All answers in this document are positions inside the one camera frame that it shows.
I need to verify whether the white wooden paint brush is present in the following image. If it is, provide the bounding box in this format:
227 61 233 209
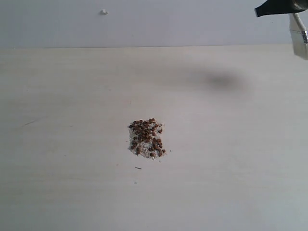
289 13 308 60

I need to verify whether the pile of rice and beans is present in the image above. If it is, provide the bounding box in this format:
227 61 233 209
128 118 167 160

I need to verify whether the small white wall clip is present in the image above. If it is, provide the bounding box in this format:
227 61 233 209
100 9 108 15

